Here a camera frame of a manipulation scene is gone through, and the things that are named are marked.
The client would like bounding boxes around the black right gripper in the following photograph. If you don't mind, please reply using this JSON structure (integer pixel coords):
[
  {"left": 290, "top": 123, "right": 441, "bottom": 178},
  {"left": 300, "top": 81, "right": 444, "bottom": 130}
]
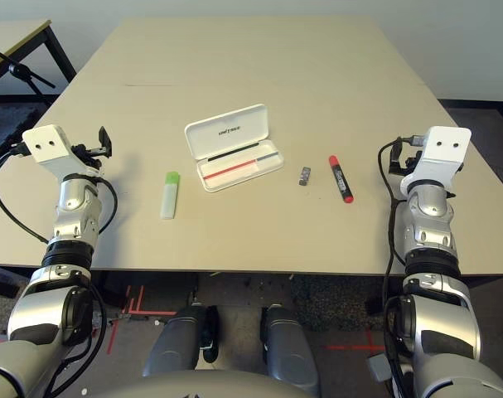
[{"left": 389, "top": 138, "right": 422, "bottom": 174}]

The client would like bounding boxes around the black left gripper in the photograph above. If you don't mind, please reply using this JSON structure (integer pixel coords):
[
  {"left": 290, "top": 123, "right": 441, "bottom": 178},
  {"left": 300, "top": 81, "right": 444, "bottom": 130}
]
[{"left": 70, "top": 126, "right": 113, "bottom": 170}]

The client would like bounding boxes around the red black marker pen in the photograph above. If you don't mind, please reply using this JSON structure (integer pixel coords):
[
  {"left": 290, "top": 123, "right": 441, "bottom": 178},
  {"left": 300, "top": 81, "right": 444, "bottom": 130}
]
[{"left": 327, "top": 155, "right": 355, "bottom": 204}]

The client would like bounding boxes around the white plastic pencil case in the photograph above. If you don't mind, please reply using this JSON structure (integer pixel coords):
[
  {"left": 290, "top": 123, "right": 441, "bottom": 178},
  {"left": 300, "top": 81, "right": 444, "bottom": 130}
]
[{"left": 183, "top": 103, "right": 285, "bottom": 193}]

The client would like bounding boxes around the dark grey foam mat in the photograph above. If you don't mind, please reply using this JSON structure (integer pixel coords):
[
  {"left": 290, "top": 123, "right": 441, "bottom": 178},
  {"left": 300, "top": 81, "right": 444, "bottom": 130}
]
[{"left": 0, "top": 103, "right": 49, "bottom": 158}]

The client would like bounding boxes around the black tripod stand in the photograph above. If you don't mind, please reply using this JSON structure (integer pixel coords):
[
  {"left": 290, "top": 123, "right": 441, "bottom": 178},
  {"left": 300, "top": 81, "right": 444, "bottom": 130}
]
[{"left": 0, "top": 43, "right": 56, "bottom": 99}]

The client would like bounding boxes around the grey left robot leg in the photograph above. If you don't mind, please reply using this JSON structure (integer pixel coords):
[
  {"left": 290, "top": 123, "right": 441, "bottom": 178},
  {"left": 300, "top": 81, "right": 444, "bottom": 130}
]
[{"left": 142, "top": 304, "right": 219, "bottom": 378}]

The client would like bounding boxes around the grey robot leg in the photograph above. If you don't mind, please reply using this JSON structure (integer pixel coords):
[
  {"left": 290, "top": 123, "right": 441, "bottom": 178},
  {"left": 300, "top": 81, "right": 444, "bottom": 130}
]
[
  {"left": 142, "top": 304, "right": 219, "bottom": 378},
  {"left": 261, "top": 304, "right": 321, "bottom": 397}
]

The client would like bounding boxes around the grey right robot leg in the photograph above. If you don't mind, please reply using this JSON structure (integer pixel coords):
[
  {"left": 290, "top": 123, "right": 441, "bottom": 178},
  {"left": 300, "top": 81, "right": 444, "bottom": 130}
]
[{"left": 261, "top": 304, "right": 321, "bottom": 397}]

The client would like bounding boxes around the grey robot torso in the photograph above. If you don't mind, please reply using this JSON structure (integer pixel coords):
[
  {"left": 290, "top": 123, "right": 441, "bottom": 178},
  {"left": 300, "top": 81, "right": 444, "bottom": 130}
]
[{"left": 141, "top": 371, "right": 285, "bottom": 398}]

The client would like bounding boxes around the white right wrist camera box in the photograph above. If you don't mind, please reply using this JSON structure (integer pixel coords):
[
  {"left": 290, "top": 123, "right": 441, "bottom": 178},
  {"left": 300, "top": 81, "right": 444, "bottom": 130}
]
[{"left": 399, "top": 126, "right": 472, "bottom": 196}]

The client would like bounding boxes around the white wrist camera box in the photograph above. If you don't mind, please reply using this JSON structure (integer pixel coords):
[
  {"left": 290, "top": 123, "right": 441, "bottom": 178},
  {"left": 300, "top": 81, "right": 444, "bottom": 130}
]
[
  {"left": 399, "top": 126, "right": 472, "bottom": 196},
  {"left": 22, "top": 124, "right": 103, "bottom": 179}
]

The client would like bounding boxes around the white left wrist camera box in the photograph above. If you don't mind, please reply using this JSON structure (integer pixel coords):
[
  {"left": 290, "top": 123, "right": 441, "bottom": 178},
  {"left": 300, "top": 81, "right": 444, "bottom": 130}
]
[{"left": 22, "top": 124, "right": 103, "bottom": 179}]

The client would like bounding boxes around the beige side table black frame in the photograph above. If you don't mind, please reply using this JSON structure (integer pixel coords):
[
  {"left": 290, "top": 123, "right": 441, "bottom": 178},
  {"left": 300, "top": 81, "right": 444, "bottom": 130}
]
[{"left": 0, "top": 18, "right": 77, "bottom": 109}]

